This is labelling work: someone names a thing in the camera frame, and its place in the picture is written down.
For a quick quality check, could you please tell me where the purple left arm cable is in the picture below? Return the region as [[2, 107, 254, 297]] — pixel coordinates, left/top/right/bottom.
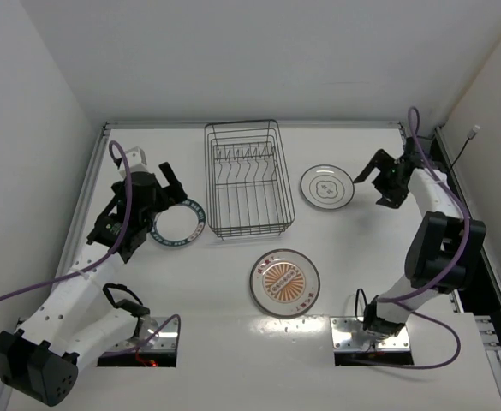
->
[[0, 140, 182, 368]]

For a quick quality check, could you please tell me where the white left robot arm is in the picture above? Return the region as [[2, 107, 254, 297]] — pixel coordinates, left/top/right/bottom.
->
[[0, 163, 187, 407]]

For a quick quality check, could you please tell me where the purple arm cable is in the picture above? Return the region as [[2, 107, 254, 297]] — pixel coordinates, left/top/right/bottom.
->
[[0, 140, 182, 368], [355, 106, 474, 370]]

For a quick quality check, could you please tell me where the black cable with white plug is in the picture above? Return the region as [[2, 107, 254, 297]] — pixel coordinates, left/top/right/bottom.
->
[[449, 124, 480, 172]]

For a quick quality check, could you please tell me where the metal base plate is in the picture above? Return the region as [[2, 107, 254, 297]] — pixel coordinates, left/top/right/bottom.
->
[[330, 316, 411, 354], [103, 314, 181, 357]]

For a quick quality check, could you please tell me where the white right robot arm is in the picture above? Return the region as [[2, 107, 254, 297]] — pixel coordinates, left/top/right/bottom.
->
[[355, 149, 486, 337]]

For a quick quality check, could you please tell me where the white plate with grey motif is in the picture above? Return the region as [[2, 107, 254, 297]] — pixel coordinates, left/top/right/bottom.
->
[[299, 164, 355, 211]]

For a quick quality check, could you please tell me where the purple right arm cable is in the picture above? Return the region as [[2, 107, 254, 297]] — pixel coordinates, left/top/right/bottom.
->
[[355, 106, 474, 370]]

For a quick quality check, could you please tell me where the blue rimmed white plate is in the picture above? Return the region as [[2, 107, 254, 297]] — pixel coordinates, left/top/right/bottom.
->
[[151, 199, 206, 247]]

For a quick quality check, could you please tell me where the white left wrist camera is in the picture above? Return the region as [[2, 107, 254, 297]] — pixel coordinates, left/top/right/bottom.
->
[[124, 146, 148, 173]]

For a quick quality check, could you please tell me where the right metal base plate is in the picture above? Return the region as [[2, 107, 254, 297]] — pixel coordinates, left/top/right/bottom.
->
[[330, 316, 411, 354]]

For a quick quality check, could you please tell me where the aluminium frame rail right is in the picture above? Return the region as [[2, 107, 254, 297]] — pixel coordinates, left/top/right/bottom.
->
[[434, 126, 501, 411]]

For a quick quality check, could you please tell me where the orange sunburst plate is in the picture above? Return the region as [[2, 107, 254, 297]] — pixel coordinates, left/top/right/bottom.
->
[[249, 248, 321, 319]]

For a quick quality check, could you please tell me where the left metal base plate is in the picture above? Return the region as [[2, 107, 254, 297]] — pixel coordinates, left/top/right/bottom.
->
[[103, 314, 181, 357]]

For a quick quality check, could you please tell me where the black wire dish rack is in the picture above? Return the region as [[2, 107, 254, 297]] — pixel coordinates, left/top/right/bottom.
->
[[204, 119, 295, 240]]

